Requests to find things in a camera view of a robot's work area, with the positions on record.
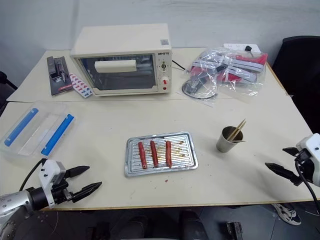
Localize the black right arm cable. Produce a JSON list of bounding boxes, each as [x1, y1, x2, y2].
[[294, 154, 320, 209]]

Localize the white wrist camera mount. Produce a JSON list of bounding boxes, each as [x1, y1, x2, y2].
[[38, 158, 67, 209], [295, 133, 320, 159]]

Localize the white card with coloured shapes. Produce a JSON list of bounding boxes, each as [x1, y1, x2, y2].
[[67, 72, 94, 99]]

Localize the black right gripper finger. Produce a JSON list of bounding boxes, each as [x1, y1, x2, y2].
[[282, 147, 300, 158], [264, 162, 295, 185]]

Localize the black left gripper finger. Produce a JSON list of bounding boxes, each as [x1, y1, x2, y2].
[[65, 165, 91, 179], [71, 181, 103, 204]]

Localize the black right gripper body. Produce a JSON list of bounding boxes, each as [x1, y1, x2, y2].
[[290, 149, 316, 187]]

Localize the red and white packed items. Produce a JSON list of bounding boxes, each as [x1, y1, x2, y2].
[[190, 53, 269, 84]]

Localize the red sausage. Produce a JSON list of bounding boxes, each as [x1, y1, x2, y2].
[[165, 140, 174, 169], [137, 141, 149, 170], [149, 140, 160, 168]]

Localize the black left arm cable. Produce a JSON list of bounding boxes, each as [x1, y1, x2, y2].
[[19, 158, 48, 192]]

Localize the black tool package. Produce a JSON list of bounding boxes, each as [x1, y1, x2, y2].
[[46, 55, 74, 97]]

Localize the clear box with blue clips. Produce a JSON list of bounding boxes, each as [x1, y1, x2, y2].
[[0, 100, 77, 164]]

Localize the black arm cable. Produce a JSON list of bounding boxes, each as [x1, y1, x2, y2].
[[294, 154, 320, 209], [19, 158, 48, 192]]

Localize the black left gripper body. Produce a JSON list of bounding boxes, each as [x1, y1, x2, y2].
[[50, 177, 75, 205]]

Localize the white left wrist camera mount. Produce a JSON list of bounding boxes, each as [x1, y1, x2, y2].
[[38, 158, 67, 209]]

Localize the white and black shoe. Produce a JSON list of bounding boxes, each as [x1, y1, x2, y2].
[[270, 202, 302, 226]]

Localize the metal cup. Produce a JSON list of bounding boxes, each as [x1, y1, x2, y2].
[[215, 126, 244, 154]]

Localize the silver ribbed baking tray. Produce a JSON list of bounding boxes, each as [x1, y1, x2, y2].
[[123, 131, 199, 178]]

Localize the white power strip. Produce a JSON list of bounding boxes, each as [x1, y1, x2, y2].
[[222, 42, 261, 54]]

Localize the dark chair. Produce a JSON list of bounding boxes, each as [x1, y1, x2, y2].
[[0, 70, 19, 117]]

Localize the cream toaster oven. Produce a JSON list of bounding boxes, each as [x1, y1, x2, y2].
[[69, 23, 174, 97]]

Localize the coiled black cable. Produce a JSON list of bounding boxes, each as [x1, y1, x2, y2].
[[181, 78, 220, 100]]

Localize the clear plastic bag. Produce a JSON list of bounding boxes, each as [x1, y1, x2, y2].
[[183, 45, 268, 104]]

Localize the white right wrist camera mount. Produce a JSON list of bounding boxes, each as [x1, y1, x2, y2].
[[295, 133, 320, 159]]

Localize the black office chair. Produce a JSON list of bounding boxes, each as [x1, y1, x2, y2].
[[271, 35, 320, 137]]

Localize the black oven power cord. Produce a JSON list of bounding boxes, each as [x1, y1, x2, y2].
[[171, 59, 188, 73]]

